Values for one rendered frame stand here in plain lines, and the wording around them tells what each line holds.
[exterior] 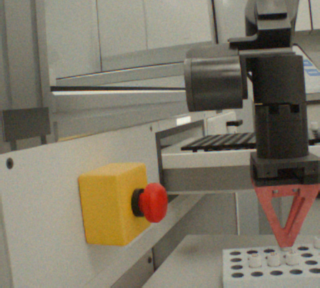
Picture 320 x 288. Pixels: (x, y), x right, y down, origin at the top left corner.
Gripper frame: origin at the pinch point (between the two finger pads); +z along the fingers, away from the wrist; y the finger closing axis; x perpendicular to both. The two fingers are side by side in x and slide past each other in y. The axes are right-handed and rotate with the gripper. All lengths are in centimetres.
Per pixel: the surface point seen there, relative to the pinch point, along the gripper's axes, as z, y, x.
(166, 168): -6.1, -16.4, -15.1
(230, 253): 1.8, -0.5, -6.1
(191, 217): 6.7, -33.8, -13.2
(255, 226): 57, -184, 10
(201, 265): 5.4, -5.9, -9.8
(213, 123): -11.0, -45.1, -8.1
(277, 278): 1.7, 6.8, -1.8
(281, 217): 33, -118, 16
